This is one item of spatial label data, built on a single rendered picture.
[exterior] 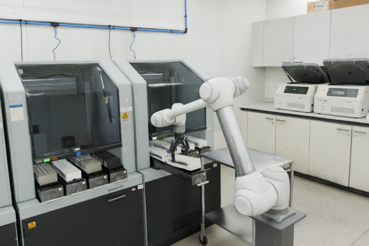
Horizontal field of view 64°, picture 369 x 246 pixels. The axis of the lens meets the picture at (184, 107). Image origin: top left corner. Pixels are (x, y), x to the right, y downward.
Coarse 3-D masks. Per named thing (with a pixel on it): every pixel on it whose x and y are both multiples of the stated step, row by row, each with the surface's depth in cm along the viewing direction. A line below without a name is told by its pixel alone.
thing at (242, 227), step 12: (204, 156) 243; (216, 156) 240; (228, 156) 239; (252, 156) 238; (264, 156) 237; (276, 156) 236; (264, 168) 211; (288, 168) 223; (228, 204) 274; (204, 216) 255; (216, 216) 252; (228, 216) 252; (240, 216) 252; (204, 228) 258; (228, 228) 234; (240, 228) 233; (252, 228) 209; (204, 240) 256; (252, 240) 210
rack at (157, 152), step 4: (152, 148) 253; (156, 148) 253; (160, 148) 252; (152, 152) 244; (156, 152) 241; (160, 152) 241; (164, 152) 240; (152, 156) 245; (156, 156) 248; (160, 156) 248; (164, 156) 231; (164, 160) 232
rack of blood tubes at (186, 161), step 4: (176, 156) 225; (180, 156) 224; (184, 156) 223; (188, 156) 222; (168, 160) 227; (176, 160) 218; (180, 160) 215; (184, 160) 211; (188, 160) 210; (192, 160) 210; (196, 160) 210; (172, 164) 223; (176, 164) 219; (180, 164) 223; (184, 164) 223; (188, 164) 207; (192, 164) 207; (196, 164) 210; (200, 164) 212; (184, 168) 212; (192, 168) 207; (196, 168) 209
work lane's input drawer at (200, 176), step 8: (152, 160) 242; (160, 160) 235; (160, 168) 234; (168, 168) 225; (176, 168) 218; (184, 176) 210; (192, 176) 204; (200, 176) 209; (192, 184) 204; (200, 184) 203
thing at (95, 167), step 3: (99, 162) 215; (87, 165) 208; (90, 165) 210; (93, 165) 211; (96, 165) 213; (99, 165) 214; (87, 168) 209; (90, 168) 210; (93, 168) 211; (96, 168) 213; (99, 168) 214; (87, 171) 209; (90, 171) 210; (93, 171) 212
